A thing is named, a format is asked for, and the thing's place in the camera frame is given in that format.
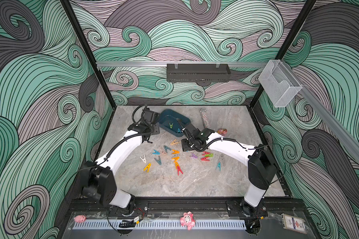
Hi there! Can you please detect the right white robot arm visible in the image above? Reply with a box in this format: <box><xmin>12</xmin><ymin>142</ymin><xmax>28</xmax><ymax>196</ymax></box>
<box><xmin>178</xmin><ymin>120</ymin><xmax>278</xmax><ymax>208</ymax></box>

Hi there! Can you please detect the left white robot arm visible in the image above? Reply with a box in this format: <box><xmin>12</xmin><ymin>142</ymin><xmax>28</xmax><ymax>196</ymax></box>
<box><xmin>79</xmin><ymin>123</ymin><xmax>160</xmax><ymax>210</ymax></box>

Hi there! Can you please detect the teal storage box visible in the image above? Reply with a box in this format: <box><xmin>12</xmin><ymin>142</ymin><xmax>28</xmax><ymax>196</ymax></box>
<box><xmin>159</xmin><ymin>109</ymin><xmax>191</xmax><ymax>137</ymax></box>

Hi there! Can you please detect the rhinestone silver microphone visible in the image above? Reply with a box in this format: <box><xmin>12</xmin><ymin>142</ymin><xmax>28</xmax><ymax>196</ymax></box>
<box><xmin>200</xmin><ymin>108</ymin><xmax>210</xmax><ymax>128</ymax></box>

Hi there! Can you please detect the orange clothespin middle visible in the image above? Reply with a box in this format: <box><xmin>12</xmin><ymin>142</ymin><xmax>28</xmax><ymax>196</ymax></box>
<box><xmin>172</xmin><ymin>156</ymin><xmax>180</xmax><ymax>162</ymax></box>

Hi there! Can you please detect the dark teal clothespin upper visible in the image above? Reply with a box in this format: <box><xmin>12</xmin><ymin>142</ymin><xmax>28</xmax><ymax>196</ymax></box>
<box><xmin>164</xmin><ymin>145</ymin><xmax>172</xmax><ymax>153</ymax></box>

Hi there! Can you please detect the dark teal clothespin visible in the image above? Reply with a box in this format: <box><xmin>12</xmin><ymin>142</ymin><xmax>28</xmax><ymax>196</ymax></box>
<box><xmin>155</xmin><ymin>156</ymin><xmax>162</xmax><ymax>165</ymax></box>
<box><xmin>164</xmin><ymin>145</ymin><xmax>172</xmax><ymax>153</ymax></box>

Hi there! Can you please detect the pink strawberry bear toy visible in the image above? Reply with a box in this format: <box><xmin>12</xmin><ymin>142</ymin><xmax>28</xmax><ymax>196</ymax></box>
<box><xmin>217</xmin><ymin>128</ymin><xmax>227</xmax><ymax>136</ymax></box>

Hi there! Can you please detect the grey clothespin right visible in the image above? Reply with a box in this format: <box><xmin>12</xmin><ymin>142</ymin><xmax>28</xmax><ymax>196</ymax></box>
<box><xmin>219</xmin><ymin>154</ymin><xmax>225</xmax><ymax>167</ymax></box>

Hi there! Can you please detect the red clothespin lower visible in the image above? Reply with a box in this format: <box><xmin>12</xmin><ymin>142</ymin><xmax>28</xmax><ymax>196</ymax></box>
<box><xmin>177</xmin><ymin>166</ymin><xmax>183</xmax><ymax>175</ymax></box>

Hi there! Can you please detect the dark teal clothespin lower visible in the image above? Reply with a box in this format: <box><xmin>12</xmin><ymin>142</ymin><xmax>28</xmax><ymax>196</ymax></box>
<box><xmin>155</xmin><ymin>156</ymin><xmax>162</xmax><ymax>165</ymax></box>

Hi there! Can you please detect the light teal clothespin right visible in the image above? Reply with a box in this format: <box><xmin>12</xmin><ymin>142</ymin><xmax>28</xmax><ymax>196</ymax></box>
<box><xmin>216</xmin><ymin>162</ymin><xmax>221</xmax><ymax>171</ymax></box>

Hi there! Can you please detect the pink pig plush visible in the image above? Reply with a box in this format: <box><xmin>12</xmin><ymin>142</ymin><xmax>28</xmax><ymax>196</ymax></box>
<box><xmin>180</xmin><ymin>211</ymin><xmax>195</xmax><ymax>230</ymax></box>

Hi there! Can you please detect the small pink toy left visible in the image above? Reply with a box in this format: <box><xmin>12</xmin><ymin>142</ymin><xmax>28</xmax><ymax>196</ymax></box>
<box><xmin>74</xmin><ymin>215</ymin><xmax>87</xmax><ymax>223</ymax></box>

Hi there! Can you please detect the badge card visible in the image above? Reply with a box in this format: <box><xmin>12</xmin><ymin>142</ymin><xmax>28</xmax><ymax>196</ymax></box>
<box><xmin>282</xmin><ymin>214</ymin><xmax>307</xmax><ymax>234</ymax></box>

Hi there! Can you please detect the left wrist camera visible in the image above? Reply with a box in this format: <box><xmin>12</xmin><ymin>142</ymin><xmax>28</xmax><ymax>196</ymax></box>
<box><xmin>141</xmin><ymin>108</ymin><xmax>160</xmax><ymax>124</ymax></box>

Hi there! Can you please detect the black wall tray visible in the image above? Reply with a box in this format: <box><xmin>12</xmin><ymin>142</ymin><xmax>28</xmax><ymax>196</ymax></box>
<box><xmin>166</xmin><ymin>64</ymin><xmax>231</xmax><ymax>84</ymax></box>

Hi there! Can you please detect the aluminium rail back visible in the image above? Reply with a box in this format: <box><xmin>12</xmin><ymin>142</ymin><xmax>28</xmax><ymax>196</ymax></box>
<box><xmin>96</xmin><ymin>61</ymin><xmax>267</xmax><ymax>68</ymax></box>

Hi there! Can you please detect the aluminium rail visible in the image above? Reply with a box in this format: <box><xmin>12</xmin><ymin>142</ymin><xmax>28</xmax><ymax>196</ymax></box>
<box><xmin>96</xmin><ymin>61</ymin><xmax>267</xmax><ymax>68</ymax></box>
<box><xmin>284</xmin><ymin>63</ymin><xmax>359</xmax><ymax>165</ymax></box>

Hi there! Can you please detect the clear plastic wall holder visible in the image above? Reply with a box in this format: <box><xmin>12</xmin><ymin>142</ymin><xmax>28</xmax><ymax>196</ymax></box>
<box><xmin>258</xmin><ymin>60</ymin><xmax>302</xmax><ymax>108</ymax></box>

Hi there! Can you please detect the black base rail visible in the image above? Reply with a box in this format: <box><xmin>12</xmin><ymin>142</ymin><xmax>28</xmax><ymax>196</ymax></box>
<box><xmin>69</xmin><ymin>197</ymin><xmax>306</xmax><ymax>218</ymax></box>

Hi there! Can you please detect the white slotted cable duct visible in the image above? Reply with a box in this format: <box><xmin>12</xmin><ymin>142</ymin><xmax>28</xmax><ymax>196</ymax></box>
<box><xmin>73</xmin><ymin>219</ymin><xmax>246</xmax><ymax>230</ymax></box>

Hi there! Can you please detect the black corner frame post left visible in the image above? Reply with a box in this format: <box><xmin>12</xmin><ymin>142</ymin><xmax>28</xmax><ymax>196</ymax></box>
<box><xmin>60</xmin><ymin>0</ymin><xmax>116</xmax><ymax>110</ymax></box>

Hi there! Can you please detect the black corner frame post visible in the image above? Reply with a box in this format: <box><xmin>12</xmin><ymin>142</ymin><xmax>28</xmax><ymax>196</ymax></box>
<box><xmin>249</xmin><ymin>0</ymin><xmax>316</xmax><ymax>111</ymax></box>
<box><xmin>60</xmin><ymin>0</ymin><xmax>116</xmax><ymax>110</ymax></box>

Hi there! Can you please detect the aluminium rail right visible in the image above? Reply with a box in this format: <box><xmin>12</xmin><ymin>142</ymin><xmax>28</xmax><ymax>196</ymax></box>
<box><xmin>284</xmin><ymin>63</ymin><xmax>359</xmax><ymax>165</ymax></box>

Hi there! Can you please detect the black corner frame post right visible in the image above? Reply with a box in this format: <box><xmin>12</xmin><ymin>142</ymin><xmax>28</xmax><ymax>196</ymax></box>
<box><xmin>249</xmin><ymin>0</ymin><xmax>316</xmax><ymax>111</ymax></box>

